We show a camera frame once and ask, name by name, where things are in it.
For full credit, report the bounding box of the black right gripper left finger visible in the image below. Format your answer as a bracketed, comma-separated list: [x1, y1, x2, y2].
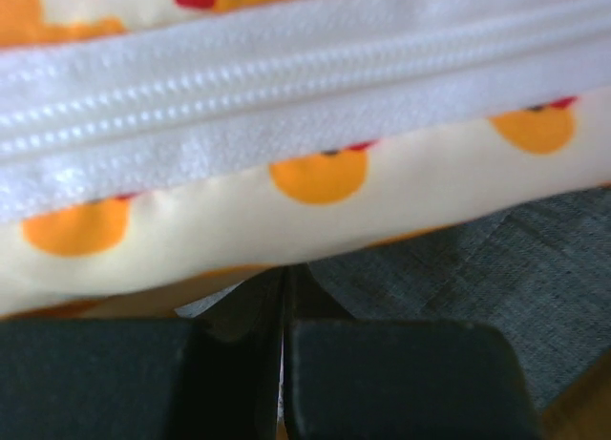
[1, 269, 283, 439]

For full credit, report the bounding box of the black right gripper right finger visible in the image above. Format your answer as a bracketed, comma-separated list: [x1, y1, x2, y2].
[284, 266, 542, 439]

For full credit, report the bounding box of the wooden pet bed frame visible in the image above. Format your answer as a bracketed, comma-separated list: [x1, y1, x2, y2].
[177, 187, 611, 440]

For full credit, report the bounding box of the duck print bed cover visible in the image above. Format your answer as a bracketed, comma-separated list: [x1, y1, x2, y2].
[1, 0, 610, 317]

